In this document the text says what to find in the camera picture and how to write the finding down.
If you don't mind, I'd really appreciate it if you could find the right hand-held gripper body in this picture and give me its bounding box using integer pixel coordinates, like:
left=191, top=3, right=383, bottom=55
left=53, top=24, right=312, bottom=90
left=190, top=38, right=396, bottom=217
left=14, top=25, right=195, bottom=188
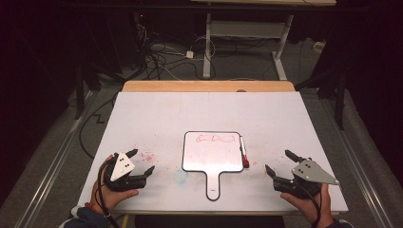
left=274, top=157, right=340, bottom=200

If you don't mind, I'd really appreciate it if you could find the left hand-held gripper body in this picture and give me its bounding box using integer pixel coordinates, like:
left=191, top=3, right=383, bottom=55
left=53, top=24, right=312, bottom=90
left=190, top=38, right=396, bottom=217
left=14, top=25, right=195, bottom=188
left=104, top=152, right=148, bottom=192

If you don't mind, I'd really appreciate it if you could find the white marker with red cap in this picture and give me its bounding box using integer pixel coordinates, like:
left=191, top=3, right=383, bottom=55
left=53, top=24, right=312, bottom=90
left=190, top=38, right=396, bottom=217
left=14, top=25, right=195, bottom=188
left=239, top=135, right=251, bottom=169

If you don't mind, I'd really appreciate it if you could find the white paddle whiteboard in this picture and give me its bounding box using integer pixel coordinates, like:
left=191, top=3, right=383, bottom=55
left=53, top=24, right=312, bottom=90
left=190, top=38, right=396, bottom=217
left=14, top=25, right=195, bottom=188
left=182, top=130, right=245, bottom=202

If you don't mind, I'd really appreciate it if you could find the person's left hand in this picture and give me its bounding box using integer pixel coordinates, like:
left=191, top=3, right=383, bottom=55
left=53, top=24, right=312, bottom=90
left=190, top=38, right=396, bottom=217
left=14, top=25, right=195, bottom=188
left=89, top=154, right=141, bottom=217

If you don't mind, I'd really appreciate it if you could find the person's right hand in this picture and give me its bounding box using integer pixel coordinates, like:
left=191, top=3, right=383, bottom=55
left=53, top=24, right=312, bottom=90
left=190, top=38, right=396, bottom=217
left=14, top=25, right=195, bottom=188
left=279, top=183, right=333, bottom=226

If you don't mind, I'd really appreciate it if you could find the white table cover sheet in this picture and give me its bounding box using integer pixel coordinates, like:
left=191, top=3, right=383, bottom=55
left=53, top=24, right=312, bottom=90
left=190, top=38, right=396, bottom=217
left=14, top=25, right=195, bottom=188
left=77, top=91, right=350, bottom=214

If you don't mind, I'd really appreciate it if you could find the black stand leg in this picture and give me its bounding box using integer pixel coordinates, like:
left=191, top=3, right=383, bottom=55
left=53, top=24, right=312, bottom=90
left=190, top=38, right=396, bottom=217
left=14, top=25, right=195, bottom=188
left=73, top=61, right=86, bottom=121

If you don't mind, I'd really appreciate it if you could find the white power strip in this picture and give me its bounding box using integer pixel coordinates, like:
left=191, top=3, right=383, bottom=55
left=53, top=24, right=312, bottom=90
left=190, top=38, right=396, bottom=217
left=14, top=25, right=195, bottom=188
left=313, top=40, right=327, bottom=54

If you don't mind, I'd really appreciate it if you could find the right hand-held gripper black cable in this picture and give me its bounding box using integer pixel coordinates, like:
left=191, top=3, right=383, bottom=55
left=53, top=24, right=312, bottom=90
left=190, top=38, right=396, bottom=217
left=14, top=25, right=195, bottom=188
left=297, top=182, right=323, bottom=228

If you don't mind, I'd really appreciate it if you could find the hand-held gripper black cable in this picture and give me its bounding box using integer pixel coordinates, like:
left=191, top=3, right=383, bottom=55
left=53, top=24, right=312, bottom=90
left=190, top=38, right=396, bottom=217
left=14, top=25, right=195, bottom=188
left=297, top=182, right=323, bottom=228
left=96, top=157, right=122, bottom=228

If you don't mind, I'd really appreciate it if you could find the left hand-held gripper black cable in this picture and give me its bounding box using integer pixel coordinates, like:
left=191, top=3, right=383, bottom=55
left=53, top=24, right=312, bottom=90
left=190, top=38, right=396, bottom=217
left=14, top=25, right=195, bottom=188
left=96, top=157, right=122, bottom=228

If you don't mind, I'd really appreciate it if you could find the metal floor rail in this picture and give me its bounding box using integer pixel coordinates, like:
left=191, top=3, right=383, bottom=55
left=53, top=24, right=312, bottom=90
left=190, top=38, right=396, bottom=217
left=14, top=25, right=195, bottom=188
left=319, top=98, right=395, bottom=228
left=17, top=91, right=96, bottom=228

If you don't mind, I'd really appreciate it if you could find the black floor cable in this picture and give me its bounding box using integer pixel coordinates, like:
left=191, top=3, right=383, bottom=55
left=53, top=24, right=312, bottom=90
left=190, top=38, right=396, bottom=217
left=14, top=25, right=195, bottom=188
left=78, top=90, right=121, bottom=160

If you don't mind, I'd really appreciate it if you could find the tangle of floor cables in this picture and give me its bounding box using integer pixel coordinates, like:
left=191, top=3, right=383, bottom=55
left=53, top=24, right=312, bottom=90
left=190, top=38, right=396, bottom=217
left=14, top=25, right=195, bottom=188
left=134, top=23, right=220, bottom=82

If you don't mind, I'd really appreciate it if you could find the white metal desk frame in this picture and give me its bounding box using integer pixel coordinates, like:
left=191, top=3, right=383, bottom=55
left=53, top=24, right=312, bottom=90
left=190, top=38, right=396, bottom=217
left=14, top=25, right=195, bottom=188
left=201, top=12, right=295, bottom=81

